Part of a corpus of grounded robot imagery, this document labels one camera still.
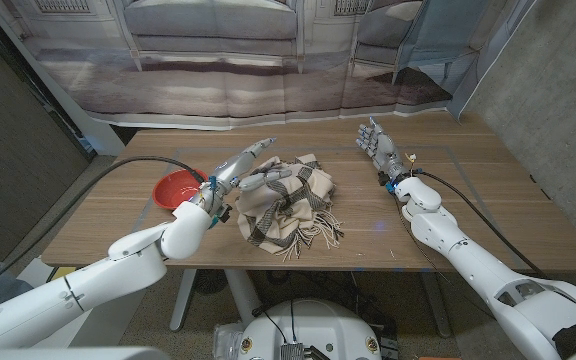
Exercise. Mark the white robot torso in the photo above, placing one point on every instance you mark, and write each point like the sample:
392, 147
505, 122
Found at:
313, 325

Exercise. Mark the white backdrop post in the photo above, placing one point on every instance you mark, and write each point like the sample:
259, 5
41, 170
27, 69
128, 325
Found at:
95, 132

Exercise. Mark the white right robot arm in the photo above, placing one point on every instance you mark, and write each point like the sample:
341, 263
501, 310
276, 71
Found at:
468, 260

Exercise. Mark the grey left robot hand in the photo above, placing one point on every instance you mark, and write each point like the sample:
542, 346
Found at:
228, 172

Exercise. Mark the red bowl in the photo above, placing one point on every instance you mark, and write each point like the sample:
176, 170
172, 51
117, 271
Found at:
173, 190

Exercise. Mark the clear plastic container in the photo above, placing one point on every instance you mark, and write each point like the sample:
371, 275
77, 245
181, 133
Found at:
225, 342

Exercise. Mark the beige plaid fringed scarf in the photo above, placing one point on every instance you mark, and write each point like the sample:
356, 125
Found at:
288, 215

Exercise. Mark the black round device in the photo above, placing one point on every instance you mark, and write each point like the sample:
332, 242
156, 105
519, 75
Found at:
211, 282

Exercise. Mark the yellow black floor item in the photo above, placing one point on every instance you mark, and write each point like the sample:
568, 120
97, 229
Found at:
63, 272

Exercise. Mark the grey table leg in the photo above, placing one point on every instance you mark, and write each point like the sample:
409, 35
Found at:
438, 310

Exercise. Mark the printed room backdrop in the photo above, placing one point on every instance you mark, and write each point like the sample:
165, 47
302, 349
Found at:
218, 95

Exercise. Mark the white table leg frame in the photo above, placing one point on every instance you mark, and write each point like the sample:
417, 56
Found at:
248, 300

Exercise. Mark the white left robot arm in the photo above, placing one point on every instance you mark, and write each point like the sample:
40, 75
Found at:
118, 275

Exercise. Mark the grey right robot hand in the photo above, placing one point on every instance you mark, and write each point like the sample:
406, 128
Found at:
383, 150

